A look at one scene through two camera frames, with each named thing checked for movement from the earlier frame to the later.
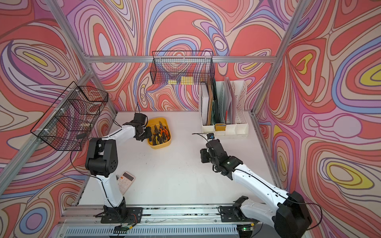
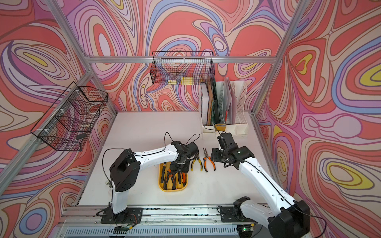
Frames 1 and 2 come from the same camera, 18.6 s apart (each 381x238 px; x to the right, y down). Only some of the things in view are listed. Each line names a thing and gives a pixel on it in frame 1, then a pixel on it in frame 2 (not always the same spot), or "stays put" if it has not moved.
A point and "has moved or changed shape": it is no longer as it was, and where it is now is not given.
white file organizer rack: (223, 107) stays put
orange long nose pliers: (164, 132) has moved or changed shape
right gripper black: (204, 153) -> (215, 155)
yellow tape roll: (220, 127) stays put
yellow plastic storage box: (152, 122) -> (169, 180)
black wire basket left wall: (67, 125) stays put
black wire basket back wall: (182, 67) stays put
